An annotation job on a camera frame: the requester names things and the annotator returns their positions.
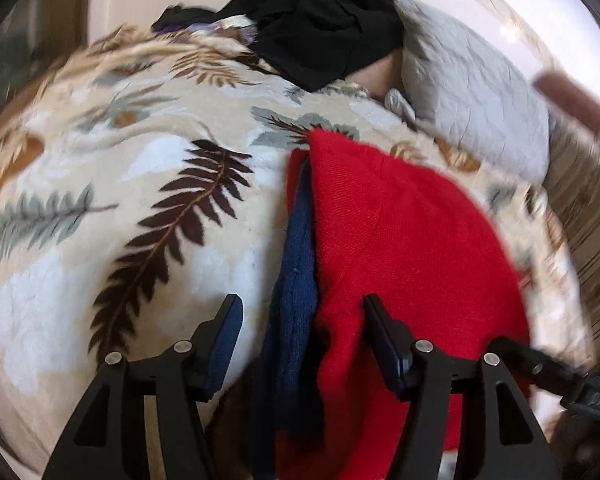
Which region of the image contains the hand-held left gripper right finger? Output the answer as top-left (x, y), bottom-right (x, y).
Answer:
top-left (362, 294), bottom-right (563, 480)

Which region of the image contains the brown rounded object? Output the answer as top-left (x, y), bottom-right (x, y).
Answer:
top-left (534, 72), bottom-right (600, 138)

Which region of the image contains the dark glass cabinet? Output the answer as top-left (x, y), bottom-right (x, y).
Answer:
top-left (0, 0), bottom-right (91, 111)

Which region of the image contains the purple patterned cloth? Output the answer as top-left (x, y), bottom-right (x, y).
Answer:
top-left (200, 12), bottom-right (261, 43)

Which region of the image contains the grey quilted pillow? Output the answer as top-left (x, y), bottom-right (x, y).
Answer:
top-left (395, 0), bottom-right (553, 183)

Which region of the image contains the leaf print fleece blanket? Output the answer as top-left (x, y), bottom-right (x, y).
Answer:
top-left (0, 25), bottom-right (600, 476)

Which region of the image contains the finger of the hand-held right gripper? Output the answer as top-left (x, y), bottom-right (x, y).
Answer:
top-left (490, 337), bottom-right (588, 406)

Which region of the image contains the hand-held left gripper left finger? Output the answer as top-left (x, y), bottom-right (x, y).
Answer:
top-left (41, 294), bottom-right (244, 480)

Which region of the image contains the pink pillow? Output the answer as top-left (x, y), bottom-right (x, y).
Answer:
top-left (350, 50), bottom-right (406, 98)

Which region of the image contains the red and blue knit sweater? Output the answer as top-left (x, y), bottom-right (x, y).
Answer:
top-left (252, 127), bottom-right (533, 480)

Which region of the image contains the striped beige cushion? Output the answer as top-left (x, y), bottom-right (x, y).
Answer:
top-left (542, 115), bottom-right (600, 291)

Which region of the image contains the small grey cloth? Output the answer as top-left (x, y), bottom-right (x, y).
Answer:
top-left (384, 87), bottom-right (418, 121)

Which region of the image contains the black garment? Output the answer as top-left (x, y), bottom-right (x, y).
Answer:
top-left (152, 0), bottom-right (406, 93)

